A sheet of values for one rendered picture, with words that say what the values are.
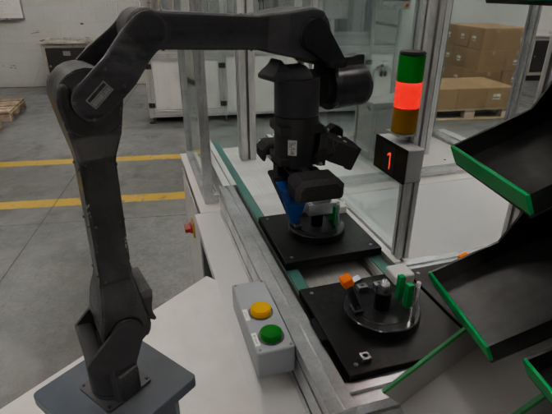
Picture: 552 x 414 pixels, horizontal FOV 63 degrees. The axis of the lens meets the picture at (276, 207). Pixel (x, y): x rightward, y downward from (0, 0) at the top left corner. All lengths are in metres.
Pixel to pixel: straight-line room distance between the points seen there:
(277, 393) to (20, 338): 1.87
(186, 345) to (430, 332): 0.48
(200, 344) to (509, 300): 0.63
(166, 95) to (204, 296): 4.97
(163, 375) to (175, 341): 0.35
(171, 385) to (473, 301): 0.39
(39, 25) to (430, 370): 8.70
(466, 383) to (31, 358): 2.06
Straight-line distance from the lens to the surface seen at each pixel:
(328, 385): 0.77
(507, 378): 0.65
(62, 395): 0.67
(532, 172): 0.48
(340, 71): 0.59
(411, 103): 0.92
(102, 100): 0.44
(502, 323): 0.54
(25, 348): 2.51
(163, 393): 0.63
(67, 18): 8.88
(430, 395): 0.69
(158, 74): 5.91
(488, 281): 0.58
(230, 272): 1.18
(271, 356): 0.82
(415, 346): 0.84
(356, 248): 1.08
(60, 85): 0.44
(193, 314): 1.06
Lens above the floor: 1.52
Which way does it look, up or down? 26 degrees down
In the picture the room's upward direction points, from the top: straight up
